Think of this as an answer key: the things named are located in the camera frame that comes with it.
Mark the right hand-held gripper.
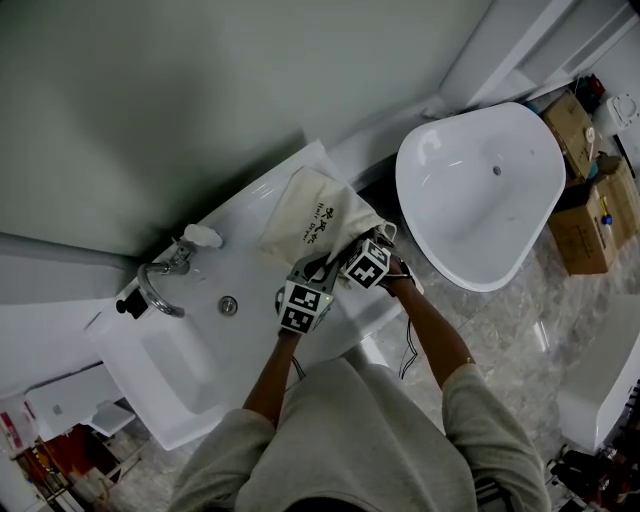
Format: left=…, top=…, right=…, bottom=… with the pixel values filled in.
left=342, top=232, right=396, bottom=290

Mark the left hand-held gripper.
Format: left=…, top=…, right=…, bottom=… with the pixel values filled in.
left=274, top=253, right=341, bottom=335

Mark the cream drawstring bag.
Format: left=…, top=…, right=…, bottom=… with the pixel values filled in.
left=257, top=166, right=399, bottom=294

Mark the person's left forearm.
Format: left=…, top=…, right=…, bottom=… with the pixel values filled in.
left=242, top=329, right=304, bottom=429

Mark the person's right forearm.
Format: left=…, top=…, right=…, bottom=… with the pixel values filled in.
left=382, top=254, right=476, bottom=389

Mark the red and black bag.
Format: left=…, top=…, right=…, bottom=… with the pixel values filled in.
left=574, top=73, right=606, bottom=99

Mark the white pump bottle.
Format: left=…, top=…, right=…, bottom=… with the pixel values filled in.
left=182, top=223, right=224, bottom=250

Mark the white freestanding bathtub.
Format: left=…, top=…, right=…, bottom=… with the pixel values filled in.
left=394, top=102, right=567, bottom=294

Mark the chrome faucet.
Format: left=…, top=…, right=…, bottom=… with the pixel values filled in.
left=137, top=239, right=194, bottom=319

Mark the white vanity cabinet with sink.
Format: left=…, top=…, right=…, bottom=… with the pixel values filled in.
left=84, top=138, right=426, bottom=451

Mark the person's beige clothing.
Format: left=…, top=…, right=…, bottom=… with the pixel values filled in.
left=169, top=357, right=551, bottom=512

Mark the small black box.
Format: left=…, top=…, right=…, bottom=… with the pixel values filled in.
left=115, top=287, right=150, bottom=320

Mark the large cardboard box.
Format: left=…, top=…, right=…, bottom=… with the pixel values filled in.
left=547, top=184, right=626, bottom=276

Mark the cardboard box with white brush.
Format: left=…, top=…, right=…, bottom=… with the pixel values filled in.
left=542, top=89, right=601, bottom=181

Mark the white rectangular bathtub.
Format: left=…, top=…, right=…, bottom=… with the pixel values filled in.
left=557, top=294, right=640, bottom=454

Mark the flat cardboard box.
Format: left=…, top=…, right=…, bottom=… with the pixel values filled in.
left=594, top=159, right=640, bottom=251

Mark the white open box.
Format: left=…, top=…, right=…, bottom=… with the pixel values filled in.
left=24, top=367, right=136, bottom=441

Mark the white toilet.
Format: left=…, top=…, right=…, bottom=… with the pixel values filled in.
left=607, top=92, right=640, bottom=136

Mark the red and white package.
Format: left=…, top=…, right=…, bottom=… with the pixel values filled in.
left=0, top=409, right=26, bottom=451

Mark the arched wall mirror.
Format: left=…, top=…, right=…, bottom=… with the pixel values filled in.
left=0, top=0, right=494, bottom=259

